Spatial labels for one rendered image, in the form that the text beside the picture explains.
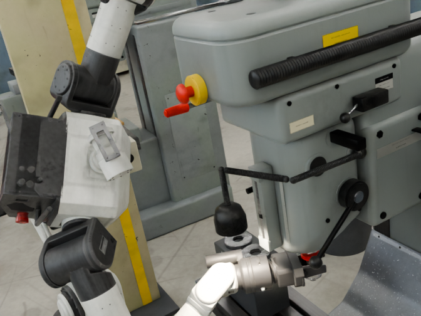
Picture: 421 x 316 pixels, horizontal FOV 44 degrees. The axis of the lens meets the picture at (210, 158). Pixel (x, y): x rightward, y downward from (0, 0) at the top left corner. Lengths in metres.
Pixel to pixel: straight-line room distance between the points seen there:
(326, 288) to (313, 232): 2.10
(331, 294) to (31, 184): 2.31
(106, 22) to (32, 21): 1.35
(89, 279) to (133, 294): 2.06
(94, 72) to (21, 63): 1.35
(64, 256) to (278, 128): 0.56
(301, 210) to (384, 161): 0.23
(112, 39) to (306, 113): 0.55
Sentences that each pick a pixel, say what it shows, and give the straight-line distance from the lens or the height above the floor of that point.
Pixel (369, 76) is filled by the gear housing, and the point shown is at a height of 1.71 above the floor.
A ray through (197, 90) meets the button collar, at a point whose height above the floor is 1.77.
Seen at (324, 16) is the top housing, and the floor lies 1.86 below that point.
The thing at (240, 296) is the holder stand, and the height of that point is 0.98.
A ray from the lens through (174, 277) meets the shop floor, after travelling 3.56.
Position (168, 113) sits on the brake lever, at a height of 1.70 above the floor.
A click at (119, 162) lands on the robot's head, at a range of 1.16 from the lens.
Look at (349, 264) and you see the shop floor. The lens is 3.46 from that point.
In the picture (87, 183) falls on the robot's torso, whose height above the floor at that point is 1.55.
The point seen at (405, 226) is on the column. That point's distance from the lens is 1.63.
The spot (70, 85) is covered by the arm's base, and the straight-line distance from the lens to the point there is 1.31.
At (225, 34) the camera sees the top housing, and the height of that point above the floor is 1.87.
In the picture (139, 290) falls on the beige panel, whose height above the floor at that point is 0.15.
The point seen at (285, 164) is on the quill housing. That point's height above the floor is 1.56.
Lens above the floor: 2.03
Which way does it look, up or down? 23 degrees down
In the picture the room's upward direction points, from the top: 10 degrees counter-clockwise
